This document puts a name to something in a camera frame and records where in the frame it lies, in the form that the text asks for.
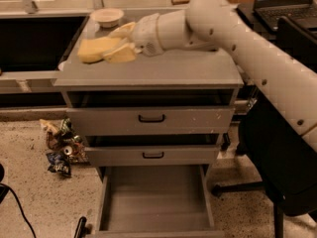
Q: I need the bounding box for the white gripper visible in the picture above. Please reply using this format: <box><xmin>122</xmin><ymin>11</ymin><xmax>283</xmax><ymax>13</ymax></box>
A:
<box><xmin>102</xmin><ymin>13</ymin><xmax>163</xmax><ymax>63</ymax></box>

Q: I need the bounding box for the yellow sponge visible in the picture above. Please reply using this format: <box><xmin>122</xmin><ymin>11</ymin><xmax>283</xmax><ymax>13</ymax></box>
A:
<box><xmin>77</xmin><ymin>37</ymin><xmax>121</xmax><ymax>63</ymax></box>

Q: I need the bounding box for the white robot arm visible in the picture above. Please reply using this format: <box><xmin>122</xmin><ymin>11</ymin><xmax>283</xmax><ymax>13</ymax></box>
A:
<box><xmin>110</xmin><ymin>0</ymin><xmax>317</xmax><ymax>151</ymax></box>

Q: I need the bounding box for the grey top drawer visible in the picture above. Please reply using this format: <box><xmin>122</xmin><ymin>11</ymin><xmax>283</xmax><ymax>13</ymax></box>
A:
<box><xmin>67</xmin><ymin>90</ymin><xmax>233</xmax><ymax>136</ymax></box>

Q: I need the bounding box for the grey drawer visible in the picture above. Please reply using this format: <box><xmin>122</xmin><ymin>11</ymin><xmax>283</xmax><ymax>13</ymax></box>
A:
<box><xmin>87</xmin><ymin>165</ymin><xmax>225</xmax><ymax>238</ymax></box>
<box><xmin>86</xmin><ymin>134</ymin><xmax>220</xmax><ymax>167</ymax></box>
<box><xmin>67</xmin><ymin>90</ymin><xmax>233</xmax><ymax>136</ymax></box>

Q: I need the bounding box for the grey drawer cabinet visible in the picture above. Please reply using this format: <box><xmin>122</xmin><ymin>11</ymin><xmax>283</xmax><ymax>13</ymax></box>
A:
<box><xmin>53</xmin><ymin>7</ymin><xmax>245</xmax><ymax>238</ymax></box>

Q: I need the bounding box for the grey middle drawer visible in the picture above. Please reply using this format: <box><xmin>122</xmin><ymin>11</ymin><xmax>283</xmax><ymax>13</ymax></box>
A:
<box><xmin>86</xmin><ymin>134</ymin><xmax>220</xmax><ymax>167</ymax></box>

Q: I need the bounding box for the grey bottom drawer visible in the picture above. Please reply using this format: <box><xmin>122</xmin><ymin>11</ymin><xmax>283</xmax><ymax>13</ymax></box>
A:
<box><xmin>87</xmin><ymin>165</ymin><xmax>225</xmax><ymax>238</ymax></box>

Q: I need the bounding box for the white bowl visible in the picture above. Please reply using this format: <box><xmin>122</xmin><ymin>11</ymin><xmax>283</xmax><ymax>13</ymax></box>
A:
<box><xmin>90</xmin><ymin>8</ymin><xmax>124</xmax><ymax>28</ymax></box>

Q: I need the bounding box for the pile of snack wrappers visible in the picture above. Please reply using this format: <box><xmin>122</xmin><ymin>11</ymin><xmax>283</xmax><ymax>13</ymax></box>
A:
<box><xmin>40</xmin><ymin>118</ymin><xmax>88</xmax><ymax>164</ymax></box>

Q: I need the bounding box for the blue snack bag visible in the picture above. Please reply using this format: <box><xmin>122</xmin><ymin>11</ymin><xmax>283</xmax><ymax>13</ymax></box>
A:
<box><xmin>46</xmin><ymin>152</ymin><xmax>71</xmax><ymax>177</ymax></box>

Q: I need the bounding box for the black laptop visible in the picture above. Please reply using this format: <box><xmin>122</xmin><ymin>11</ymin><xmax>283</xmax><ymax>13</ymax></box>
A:
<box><xmin>253</xmin><ymin>0</ymin><xmax>317</xmax><ymax>33</ymax></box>

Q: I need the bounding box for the black office chair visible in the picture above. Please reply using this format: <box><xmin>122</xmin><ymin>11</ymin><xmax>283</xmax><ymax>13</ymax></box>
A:
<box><xmin>211</xmin><ymin>16</ymin><xmax>317</xmax><ymax>238</ymax></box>

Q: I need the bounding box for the black cable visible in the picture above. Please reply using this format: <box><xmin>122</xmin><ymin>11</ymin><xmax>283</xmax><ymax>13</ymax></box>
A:
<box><xmin>0</xmin><ymin>181</ymin><xmax>38</xmax><ymax>238</ymax></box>

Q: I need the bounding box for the black handle bottom edge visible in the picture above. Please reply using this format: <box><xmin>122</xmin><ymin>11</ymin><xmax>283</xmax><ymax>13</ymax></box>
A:
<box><xmin>73</xmin><ymin>216</ymin><xmax>86</xmax><ymax>238</ymax></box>

